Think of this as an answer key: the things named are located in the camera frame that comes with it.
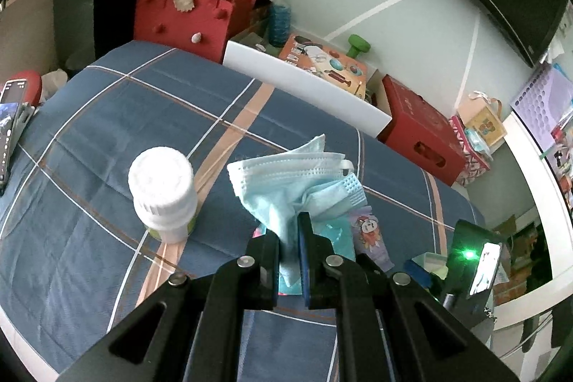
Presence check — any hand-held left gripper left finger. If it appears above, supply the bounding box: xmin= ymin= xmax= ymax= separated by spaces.
xmin=56 ymin=225 xmax=280 ymax=382

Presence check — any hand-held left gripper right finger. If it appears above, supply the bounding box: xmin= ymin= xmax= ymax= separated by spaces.
xmin=297 ymin=212 xmax=522 ymax=382

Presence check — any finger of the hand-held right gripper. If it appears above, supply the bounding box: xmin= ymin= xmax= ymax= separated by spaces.
xmin=404 ymin=259 xmax=435 ymax=291

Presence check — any blue face mask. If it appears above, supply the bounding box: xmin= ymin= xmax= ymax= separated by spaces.
xmin=227 ymin=134 xmax=368 ymax=293

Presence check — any colourful cartoon tissue pack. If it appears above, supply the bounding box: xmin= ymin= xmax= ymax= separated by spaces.
xmin=313 ymin=207 xmax=395 ymax=273

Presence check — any white ledge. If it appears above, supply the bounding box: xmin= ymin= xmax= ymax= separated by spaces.
xmin=492 ymin=111 xmax=573 ymax=329

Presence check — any red and white patterned box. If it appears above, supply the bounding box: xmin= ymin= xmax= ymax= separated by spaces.
xmin=450 ymin=116 xmax=493 ymax=188

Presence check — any white plastic bottle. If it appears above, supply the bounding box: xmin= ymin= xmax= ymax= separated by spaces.
xmin=127 ymin=146 xmax=198 ymax=243

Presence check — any light blue packet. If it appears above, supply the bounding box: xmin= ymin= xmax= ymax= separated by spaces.
xmin=466 ymin=127 xmax=493 ymax=161

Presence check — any red plastic crate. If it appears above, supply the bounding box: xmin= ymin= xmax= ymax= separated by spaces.
xmin=377 ymin=75 xmax=468 ymax=186

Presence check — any small beige handbag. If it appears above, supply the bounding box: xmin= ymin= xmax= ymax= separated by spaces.
xmin=457 ymin=91 xmax=509 ymax=154

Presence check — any white board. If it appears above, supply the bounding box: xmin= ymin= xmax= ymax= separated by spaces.
xmin=222 ymin=40 xmax=392 ymax=137

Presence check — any orange picture box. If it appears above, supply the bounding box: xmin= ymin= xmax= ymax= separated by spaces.
xmin=278 ymin=34 xmax=369 ymax=98

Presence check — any green dumbbell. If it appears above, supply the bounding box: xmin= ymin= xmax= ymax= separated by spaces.
xmin=347 ymin=34 xmax=371 ymax=58

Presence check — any bottle with blue liquid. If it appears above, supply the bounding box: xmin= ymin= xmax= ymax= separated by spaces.
xmin=268 ymin=0 xmax=292 ymax=48

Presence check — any red felt handbag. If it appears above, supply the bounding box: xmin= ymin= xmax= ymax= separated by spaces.
xmin=133 ymin=0 xmax=271 ymax=64

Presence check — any white container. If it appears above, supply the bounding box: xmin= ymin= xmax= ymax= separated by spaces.
xmin=42 ymin=69 xmax=70 ymax=98

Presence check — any smartphone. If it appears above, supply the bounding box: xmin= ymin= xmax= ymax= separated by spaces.
xmin=0 ymin=78 xmax=30 ymax=197

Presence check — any red stool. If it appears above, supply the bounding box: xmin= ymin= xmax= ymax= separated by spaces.
xmin=0 ymin=70 xmax=43 ymax=105

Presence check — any purple wall calendar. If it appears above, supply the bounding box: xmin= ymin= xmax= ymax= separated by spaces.
xmin=510 ymin=64 xmax=573 ymax=150

